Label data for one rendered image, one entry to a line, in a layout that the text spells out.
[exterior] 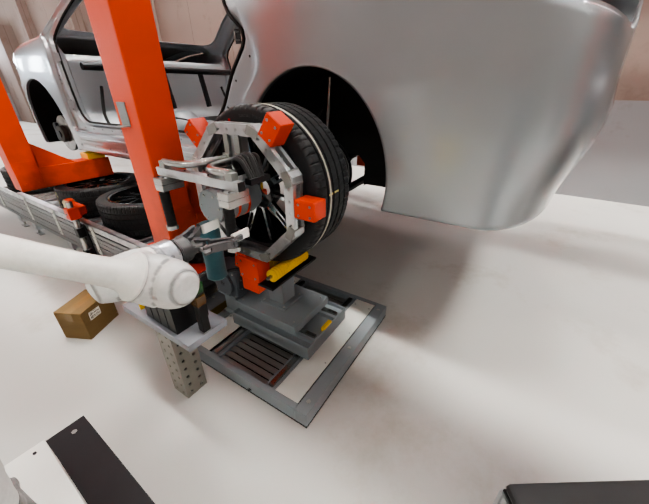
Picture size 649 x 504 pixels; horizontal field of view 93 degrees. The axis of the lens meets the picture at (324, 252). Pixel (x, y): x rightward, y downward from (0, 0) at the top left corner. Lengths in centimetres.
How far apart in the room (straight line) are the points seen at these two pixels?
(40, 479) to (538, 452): 158
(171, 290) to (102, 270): 12
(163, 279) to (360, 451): 102
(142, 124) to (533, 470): 197
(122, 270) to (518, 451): 147
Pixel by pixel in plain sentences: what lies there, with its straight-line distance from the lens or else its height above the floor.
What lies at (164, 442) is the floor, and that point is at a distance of 156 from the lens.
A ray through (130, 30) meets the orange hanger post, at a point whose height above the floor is 142.
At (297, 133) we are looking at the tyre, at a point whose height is 109.
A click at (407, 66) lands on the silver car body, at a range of 131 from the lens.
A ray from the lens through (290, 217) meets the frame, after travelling 114.
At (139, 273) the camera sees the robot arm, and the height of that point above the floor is 92.
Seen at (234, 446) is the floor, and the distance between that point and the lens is 146.
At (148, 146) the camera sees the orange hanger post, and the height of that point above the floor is 102.
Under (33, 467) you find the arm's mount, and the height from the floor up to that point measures 39.
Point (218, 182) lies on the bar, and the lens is 105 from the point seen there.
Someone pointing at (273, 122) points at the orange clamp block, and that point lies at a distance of 109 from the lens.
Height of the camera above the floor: 123
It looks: 28 degrees down
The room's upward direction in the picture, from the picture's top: straight up
